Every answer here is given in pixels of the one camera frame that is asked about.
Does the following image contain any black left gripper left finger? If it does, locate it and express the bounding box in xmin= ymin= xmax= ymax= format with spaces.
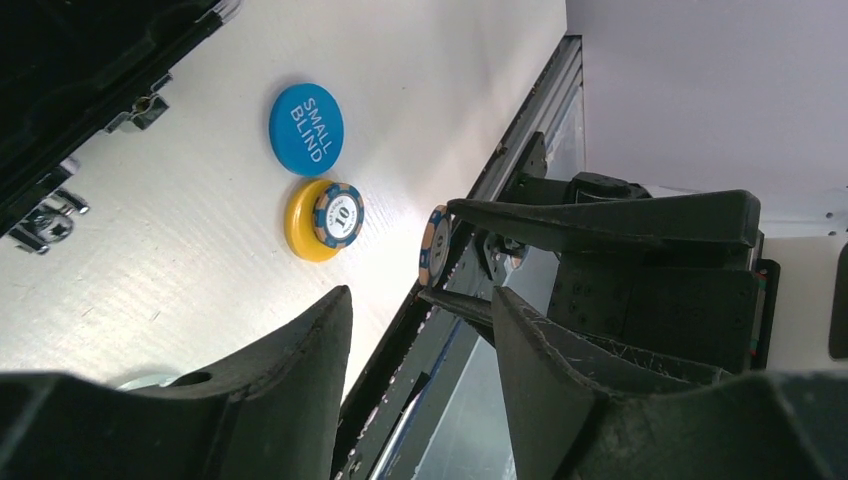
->
xmin=1 ymin=286 xmax=353 ymax=479

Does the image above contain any black aluminium poker case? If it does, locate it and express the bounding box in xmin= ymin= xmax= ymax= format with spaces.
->
xmin=1 ymin=0 xmax=240 ymax=255

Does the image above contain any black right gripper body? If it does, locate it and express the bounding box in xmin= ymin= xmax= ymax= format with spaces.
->
xmin=547 ymin=252 xmax=779 ymax=374

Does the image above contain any yellow big blind button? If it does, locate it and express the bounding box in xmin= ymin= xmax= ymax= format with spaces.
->
xmin=283 ymin=179 xmax=338 ymax=263

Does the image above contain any blue small blind button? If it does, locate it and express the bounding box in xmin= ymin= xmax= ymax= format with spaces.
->
xmin=268 ymin=83 xmax=345 ymax=177

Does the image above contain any white dealer button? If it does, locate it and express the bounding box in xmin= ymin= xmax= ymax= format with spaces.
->
xmin=116 ymin=373 xmax=179 ymax=391

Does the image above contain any blue ten poker chip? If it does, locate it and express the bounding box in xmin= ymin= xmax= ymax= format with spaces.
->
xmin=418 ymin=205 xmax=452 ymax=287

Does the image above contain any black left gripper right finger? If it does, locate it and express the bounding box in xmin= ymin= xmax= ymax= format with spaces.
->
xmin=492 ymin=287 xmax=847 ymax=479

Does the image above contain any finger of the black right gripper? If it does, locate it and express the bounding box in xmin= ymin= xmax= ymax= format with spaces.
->
xmin=447 ymin=190 xmax=761 ymax=252
xmin=418 ymin=288 xmax=495 ymax=345

